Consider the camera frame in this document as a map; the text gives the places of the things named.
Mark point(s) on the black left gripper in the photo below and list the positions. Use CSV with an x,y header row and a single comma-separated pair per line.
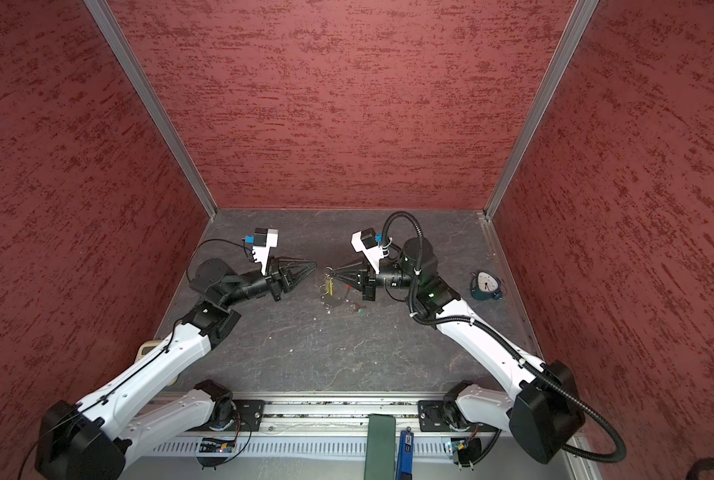
x,y
287,278

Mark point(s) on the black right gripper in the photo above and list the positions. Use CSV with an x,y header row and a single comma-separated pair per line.
x,y
359,278

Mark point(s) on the perforated metal keyring red handle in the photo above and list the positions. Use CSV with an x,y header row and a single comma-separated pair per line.
x,y
337,295

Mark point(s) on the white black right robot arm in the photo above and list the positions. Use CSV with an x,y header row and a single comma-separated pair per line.
x,y
539,418

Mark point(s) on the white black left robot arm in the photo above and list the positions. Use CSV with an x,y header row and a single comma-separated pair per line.
x,y
102,434

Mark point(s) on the teal kitchen scale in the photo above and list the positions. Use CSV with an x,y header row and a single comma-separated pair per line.
x,y
485,286

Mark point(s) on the blue device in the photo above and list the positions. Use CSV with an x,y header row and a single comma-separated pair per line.
x,y
404,463

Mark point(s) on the dark green block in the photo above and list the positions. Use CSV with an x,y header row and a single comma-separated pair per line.
x,y
380,448

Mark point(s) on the left circuit board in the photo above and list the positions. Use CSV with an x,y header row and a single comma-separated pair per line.
x,y
216,446

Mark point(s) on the circuit board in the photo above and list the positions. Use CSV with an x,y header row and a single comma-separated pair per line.
x,y
216,446
465,452

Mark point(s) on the right circuit board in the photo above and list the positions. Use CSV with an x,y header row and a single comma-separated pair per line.
x,y
465,452

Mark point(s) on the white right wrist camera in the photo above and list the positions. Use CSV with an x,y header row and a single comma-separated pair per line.
x,y
369,243

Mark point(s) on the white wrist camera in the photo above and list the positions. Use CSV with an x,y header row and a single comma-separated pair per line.
x,y
261,242
369,243

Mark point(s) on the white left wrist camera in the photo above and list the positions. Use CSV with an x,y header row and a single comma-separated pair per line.
x,y
261,242

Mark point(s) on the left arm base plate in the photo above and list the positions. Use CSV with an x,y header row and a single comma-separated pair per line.
x,y
246,415

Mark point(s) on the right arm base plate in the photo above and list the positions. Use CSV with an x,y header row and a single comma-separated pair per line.
x,y
445,416

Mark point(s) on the aluminium front rail frame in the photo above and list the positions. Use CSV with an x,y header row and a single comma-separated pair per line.
x,y
314,426

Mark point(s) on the left aluminium corner post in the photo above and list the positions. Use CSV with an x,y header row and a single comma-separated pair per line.
x,y
106,21

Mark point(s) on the aluminium corner post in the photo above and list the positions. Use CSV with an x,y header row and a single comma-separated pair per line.
x,y
573,32
106,21

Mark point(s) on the right aluminium corner post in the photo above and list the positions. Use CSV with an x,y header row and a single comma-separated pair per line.
x,y
573,32

